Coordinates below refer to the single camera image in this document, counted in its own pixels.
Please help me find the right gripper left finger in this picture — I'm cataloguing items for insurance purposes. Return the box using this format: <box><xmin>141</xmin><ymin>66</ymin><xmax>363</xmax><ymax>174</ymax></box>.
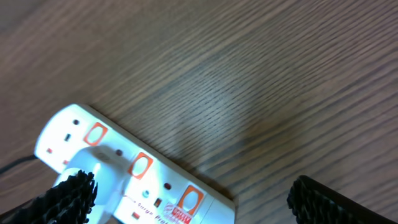
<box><xmin>1</xmin><ymin>170</ymin><xmax>98</xmax><ymax>224</ymax></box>

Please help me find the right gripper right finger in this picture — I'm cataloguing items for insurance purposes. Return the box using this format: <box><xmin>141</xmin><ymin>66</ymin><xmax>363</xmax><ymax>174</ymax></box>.
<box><xmin>287</xmin><ymin>175</ymin><xmax>397</xmax><ymax>224</ymax></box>

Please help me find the black USB charging cable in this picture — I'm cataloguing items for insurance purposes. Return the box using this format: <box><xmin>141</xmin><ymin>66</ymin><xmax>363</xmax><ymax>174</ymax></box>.
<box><xmin>0</xmin><ymin>154</ymin><xmax>38</xmax><ymax>175</ymax></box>

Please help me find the white charger plug adapter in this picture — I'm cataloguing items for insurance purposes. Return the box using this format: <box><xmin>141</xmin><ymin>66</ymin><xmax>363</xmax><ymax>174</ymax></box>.
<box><xmin>54</xmin><ymin>146</ymin><xmax>128</xmax><ymax>223</ymax></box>

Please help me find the white power strip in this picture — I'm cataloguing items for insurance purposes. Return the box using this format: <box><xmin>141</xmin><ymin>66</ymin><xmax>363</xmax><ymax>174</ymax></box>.
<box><xmin>34</xmin><ymin>104</ymin><xmax>235</xmax><ymax>224</ymax></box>

